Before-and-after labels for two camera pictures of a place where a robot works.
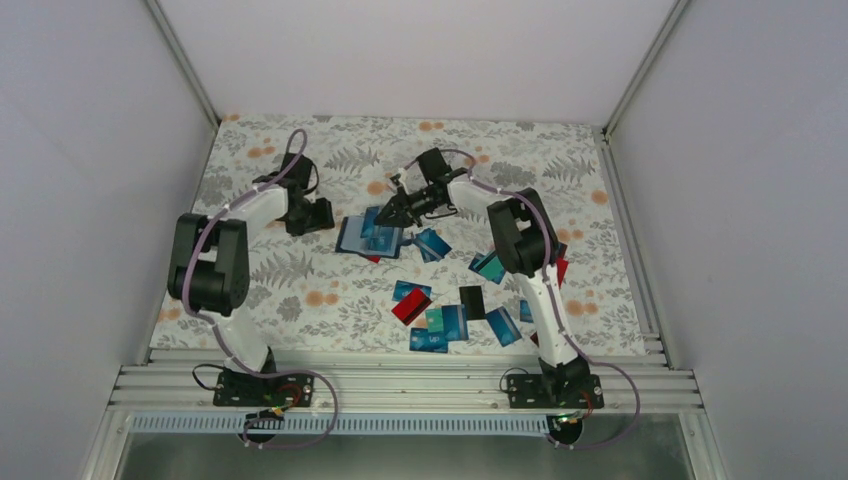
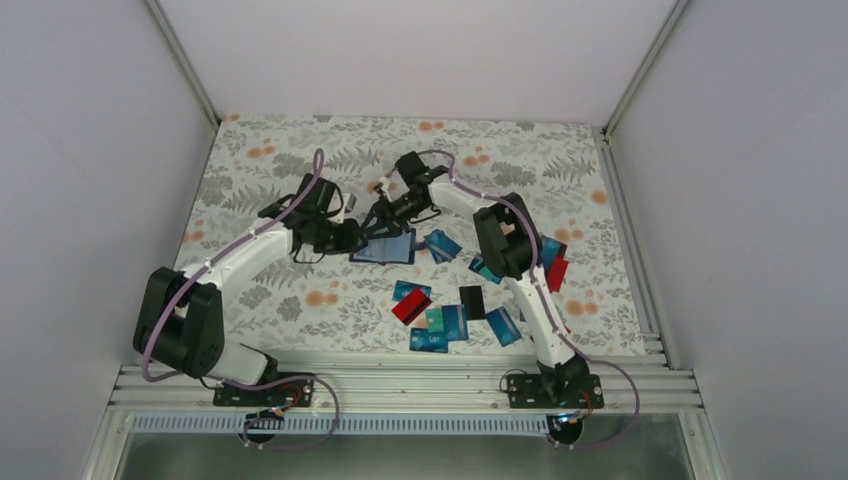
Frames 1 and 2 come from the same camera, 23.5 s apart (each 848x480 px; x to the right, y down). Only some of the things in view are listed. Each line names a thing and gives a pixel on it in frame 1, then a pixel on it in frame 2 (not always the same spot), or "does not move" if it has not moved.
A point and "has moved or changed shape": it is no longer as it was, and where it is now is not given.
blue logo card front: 421,340 does not move
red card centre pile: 412,306 does not move
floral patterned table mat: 356,232 does not move
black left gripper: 324,220 to 348,242
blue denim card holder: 350,240 has moved or changed shape
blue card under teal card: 478,260 does not move
